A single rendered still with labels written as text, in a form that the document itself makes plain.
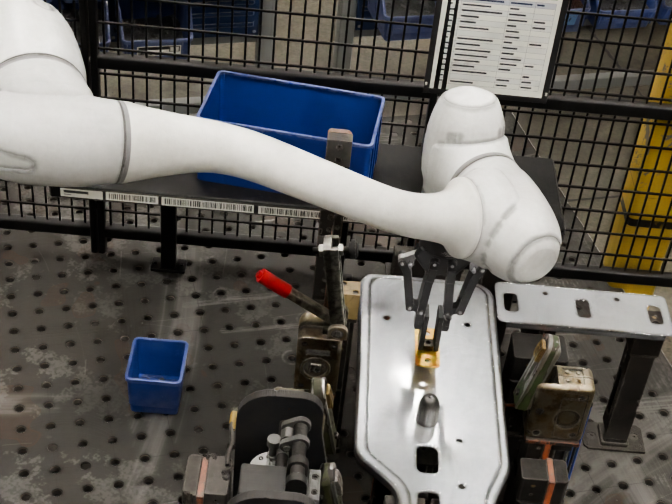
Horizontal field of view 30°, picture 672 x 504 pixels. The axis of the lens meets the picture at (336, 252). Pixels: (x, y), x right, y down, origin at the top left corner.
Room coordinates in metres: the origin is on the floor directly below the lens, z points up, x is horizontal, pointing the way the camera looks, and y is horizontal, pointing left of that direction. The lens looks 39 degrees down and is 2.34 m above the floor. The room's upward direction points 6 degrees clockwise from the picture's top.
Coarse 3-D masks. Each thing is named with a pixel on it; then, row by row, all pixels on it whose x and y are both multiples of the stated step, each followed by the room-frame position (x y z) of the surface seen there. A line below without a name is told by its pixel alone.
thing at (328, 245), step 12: (324, 240) 1.41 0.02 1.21; (336, 240) 1.42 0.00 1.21; (324, 252) 1.39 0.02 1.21; (336, 252) 1.39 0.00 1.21; (348, 252) 1.41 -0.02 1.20; (324, 264) 1.39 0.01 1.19; (336, 264) 1.39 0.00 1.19; (336, 276) 1.39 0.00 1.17; (336, 288) 1.39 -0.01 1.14; (336, 300) 1.39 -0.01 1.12; (336, 312) 1.39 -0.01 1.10
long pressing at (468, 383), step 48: (384, 288) 1.57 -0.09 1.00; (432, 288) 1.59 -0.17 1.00; (480, 288) 1.60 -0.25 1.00; (384, 336) 1.46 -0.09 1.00; (480, 336) 1.48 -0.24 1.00; (384, 384) 1.35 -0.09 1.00; (432, 384) 1.36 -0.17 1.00; (480, 384) 1.37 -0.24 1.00; (384, 432) 1.25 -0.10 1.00; (432, 432) 1.26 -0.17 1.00; (480, 432) 1.27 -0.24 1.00; (384, 480) 1.16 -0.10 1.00; (432, 480) 1.17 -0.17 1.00; (480, 480) 1.18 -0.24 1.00
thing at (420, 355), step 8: (432, 328) 1.46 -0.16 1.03; (416, 336) 1.43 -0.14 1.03; (432, 336) 1.44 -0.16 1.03; (416, 344) 1.42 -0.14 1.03; (424, 344) 1.41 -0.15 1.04; (432, 344) 1.41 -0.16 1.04; (416, 352) 1.40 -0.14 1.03; (424, 352) 1.40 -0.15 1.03; (432, 352) 1.40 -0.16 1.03; (416, 360) 1.38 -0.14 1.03; (424, 360) 1.38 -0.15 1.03; (432, 360) 1.39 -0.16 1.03
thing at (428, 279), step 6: (432, 264) 1.39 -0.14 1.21; (438, 264) 1.39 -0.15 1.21; (432, 270) 1.39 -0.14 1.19; (426, 276) 1.40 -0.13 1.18; (432, 276) 1.39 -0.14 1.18; (426, 282) 1.40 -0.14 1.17; (432, 282) 1.40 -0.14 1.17; (420, 288) 1.42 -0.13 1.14; (426, 288) 1.40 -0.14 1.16; (420, 294) 1.41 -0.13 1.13; (426, 294) 1.40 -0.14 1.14; (420, 300) 1.40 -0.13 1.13; (426, 300) 1.40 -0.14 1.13; (420, 306) 1.40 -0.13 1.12; (426, 306) 1.40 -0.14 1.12; (420, 312) 1.40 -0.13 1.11
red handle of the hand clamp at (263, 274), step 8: (264, 272) 1.40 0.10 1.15; (256, 280) 1.40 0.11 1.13; (264, 280) 1.40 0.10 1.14; (272, 280) 1.40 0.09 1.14; (280, 280) 1.41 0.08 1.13; (272, 288) 1.40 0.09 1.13; (280, 288) 1.40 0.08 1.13; (288, 288) 1.40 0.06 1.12; (288, 296) 1.40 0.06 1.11; (296, 296) 1.40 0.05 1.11; (304, 296) 1.41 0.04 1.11; (304, 304) 1.40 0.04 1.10; (312, 304) 1.40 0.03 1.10; (320, 304) 1.41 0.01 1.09; (312, 312) 1.40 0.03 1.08; (320, 312) 1.40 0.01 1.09; (328, 312) 1.41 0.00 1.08; (328, 320) 1.40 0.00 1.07
